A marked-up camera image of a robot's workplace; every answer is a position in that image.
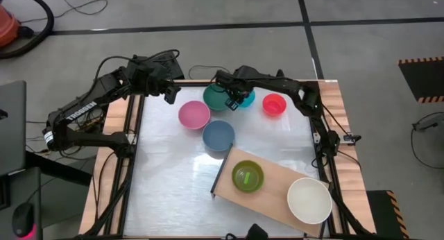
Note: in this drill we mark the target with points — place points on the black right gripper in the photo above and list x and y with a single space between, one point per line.
230 81

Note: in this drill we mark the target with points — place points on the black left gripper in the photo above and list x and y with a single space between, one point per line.
159 84

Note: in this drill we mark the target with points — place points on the small cyan bowl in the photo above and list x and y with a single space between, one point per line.
249 101

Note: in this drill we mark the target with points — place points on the large dark green bowl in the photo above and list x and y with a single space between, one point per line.
213 98

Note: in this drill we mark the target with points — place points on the small red translucent bowl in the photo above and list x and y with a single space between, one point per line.
274 104

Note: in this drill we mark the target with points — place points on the large blue bowl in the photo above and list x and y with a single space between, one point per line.
218 136

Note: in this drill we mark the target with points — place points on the large pink bowl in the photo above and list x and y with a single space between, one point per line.
194 115

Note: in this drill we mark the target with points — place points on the small green translucent bowl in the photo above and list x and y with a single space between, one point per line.
247 176

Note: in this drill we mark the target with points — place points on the large white bowl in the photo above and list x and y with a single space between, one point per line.
309 200

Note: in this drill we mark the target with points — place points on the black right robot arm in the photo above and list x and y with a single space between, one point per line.
277 81

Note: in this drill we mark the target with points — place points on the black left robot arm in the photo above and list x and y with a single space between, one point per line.
83 110

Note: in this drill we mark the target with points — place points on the wooden shelf with black sides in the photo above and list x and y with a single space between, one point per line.
274 195

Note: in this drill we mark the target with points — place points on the black floor beam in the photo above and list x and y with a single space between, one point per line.
59 169

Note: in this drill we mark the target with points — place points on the dark blurry object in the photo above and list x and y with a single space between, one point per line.
256 232

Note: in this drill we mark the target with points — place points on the grey laptop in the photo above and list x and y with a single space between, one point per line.
12 136

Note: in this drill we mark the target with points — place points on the orange vacuum cleaner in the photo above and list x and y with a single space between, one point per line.
7 26

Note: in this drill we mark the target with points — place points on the black side desk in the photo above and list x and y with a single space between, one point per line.
21 184

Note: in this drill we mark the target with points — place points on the black mat with striped edge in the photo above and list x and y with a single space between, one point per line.
381 215

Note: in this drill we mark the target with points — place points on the black mat with striped edges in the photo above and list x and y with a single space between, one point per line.
425 77

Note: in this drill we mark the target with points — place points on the grey floor device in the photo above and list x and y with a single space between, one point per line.
426 124

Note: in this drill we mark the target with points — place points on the black computer mouse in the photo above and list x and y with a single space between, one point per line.
22 217

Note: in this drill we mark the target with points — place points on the black aluminium table frame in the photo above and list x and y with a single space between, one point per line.
194 83

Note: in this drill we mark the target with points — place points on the black frame clamp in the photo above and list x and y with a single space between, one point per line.
280 74

